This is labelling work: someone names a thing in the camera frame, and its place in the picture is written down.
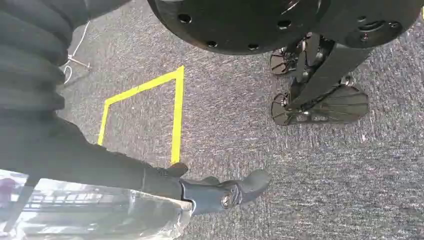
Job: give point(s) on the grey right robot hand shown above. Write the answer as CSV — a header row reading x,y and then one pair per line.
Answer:
x,y
82,169

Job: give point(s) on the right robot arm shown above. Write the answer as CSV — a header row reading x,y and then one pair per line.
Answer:
x,y
30,49

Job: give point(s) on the yellow floor tape square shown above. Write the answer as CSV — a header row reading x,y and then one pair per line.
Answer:
x,y
178,116

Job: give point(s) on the robot black left foot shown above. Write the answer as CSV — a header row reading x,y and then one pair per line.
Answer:
x,y
281,63

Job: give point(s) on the robot black foot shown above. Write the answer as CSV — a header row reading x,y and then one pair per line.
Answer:
x,y
281,63
338,107

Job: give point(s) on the robot black right foot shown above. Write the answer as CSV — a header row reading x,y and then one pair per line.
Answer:
x,y
338,107

